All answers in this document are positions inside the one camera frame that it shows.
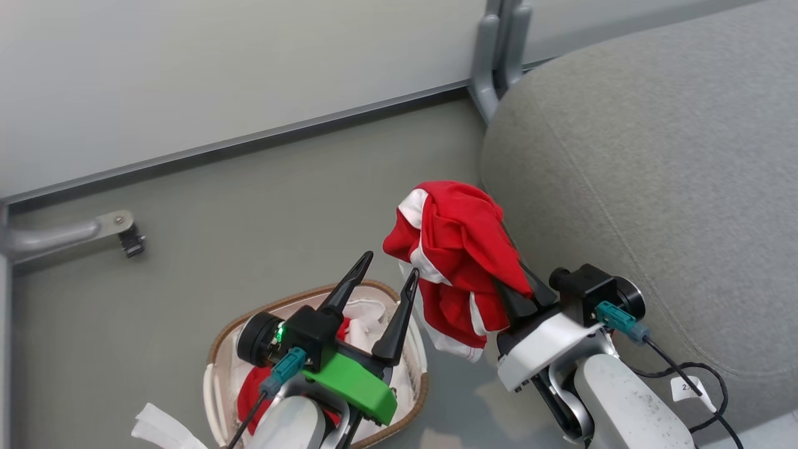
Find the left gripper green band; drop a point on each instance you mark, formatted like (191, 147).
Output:
(349, 380)

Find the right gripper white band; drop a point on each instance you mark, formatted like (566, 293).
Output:
(542, 349)

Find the red and white garment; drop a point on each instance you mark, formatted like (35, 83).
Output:
(461, 243)

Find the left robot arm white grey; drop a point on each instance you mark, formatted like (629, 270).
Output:
(290, 427)

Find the white basket liner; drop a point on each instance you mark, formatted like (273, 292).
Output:
(288, 305)

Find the white basket with brown rim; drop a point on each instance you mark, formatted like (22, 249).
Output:
(215, 368)

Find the white ribbed garment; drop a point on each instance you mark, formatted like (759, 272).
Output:
(368, 315)

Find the grey fabric sofa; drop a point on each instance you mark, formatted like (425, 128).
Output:
(654, 156)

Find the white crumpled fabric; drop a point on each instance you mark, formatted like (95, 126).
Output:
(156, 429)

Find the black caster wheel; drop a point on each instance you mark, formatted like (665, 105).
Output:
(132, 242)

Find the grey metal partition foot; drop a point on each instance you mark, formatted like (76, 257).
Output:
(56, 236)

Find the grey partition bottom rail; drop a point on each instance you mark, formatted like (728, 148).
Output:
(249, 138)

